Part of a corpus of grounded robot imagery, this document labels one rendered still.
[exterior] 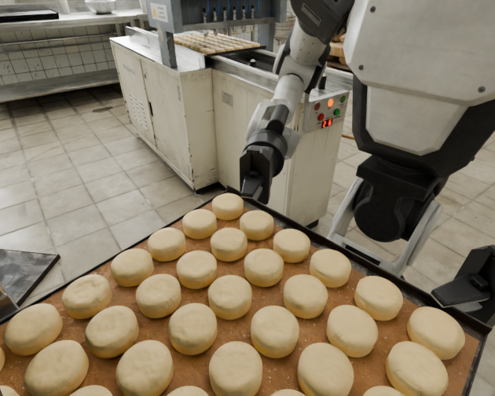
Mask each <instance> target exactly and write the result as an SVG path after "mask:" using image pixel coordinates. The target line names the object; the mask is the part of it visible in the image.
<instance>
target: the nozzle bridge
mask: <svg viewBox="0 0 495 396"><path fill-rule="evenodd" d="M239 1H240V10H239V13H238V14H237V15H236V20H233V6H236V8H235V10H236V12H238V0H229V2H228V0H219V4H220V10H219V15H218V16H217V22H213V7H215V8H216V12H217V14H218V1H217V0H208V2H209V14H208V17H207V23H205V24H204V23H203V15H202V12H203V8H205V11H206V14H207V12H208V4H207V0H145V3H146V8H147V13H148V22H149V26H150V27H153V28H157V33H158V38H159V48H160V53H161V59H162V64H163V65H165V66H167V67H169V68H177V67H178V66H177V59H176V53H175V46H174V34H181V33H183V32H185V31H200V30H208V29H216V28H231V27H239V26H248V25H256V24H257V25H258V43H259V44H262V45H264V46H266V49H265V50H266V51H270V52H273V37H274V23H279V24H280V23H285V22H286V12H287V0H258V10H257V12H256V13H255V16H254V19H251V5H254V11H256V9H257V0H249V10H248V0H239ZM229 4H230V8H229ZM224 6H225V10H226V14H227V13H228V11H229V14H228V16H227V21H223V15H222V11H223V7H224ZM242 6H244V9H245V12H247V11H248V12H247V14H245V20H242V12H241V11H242Z"/></svg>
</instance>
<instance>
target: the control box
mask: <svg viewBox="0 0 495 396"><path fill-rule="evenodd" d="M349 92H350V91H348V90H340V91H336V92H334V93H328V94H325V95H322V96H319V97H314V98H310V99H309V102H307V103H305V111H304V118H303V125H302V131H303V132H305V133H309V132H312V131H315V130H319V129H321V128H324V127H323V125H324V123H325V121H326V123H325V124H326V125H324V126H325V127H328V123H329V120H330V119H331V120H332V122H331V120H330V122H331V125H333V124H336V123H340V122H342V121H343V120H344V116H345V112H346V107H347V100H348V96H349ZM342 96H346V99H345V101H344V102H343V103H341V101H340V100H341V97H342ZM331 99H332V100H333V104H332V106H330V107H329V106H328V102H329V100H331ZM316 103H320V108H319V109H318V110H317V111H316V110H315V105H316ZM336 109H339V114H338V115H334V111H335V110H336ZM320 114H324V118H323V120H321V121H320V120H318V116H319V115H320ZM329 124H330V123H329ZM331 125H329V126H331Z"/></svg>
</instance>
